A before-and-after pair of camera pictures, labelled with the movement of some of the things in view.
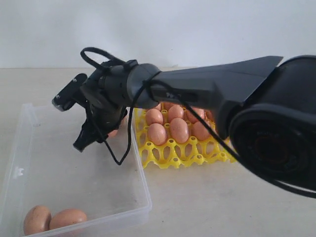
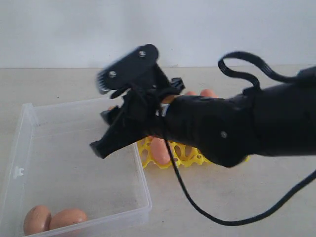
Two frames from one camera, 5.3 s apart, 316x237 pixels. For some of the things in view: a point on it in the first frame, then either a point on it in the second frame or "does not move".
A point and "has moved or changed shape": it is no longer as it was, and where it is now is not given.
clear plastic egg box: x=43 y=168 does not move
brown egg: x=37 y=219 does not move
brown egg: x=66 y=217 does not move
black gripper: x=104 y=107 -> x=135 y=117
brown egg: x=112 y=134 has moved or changed shape
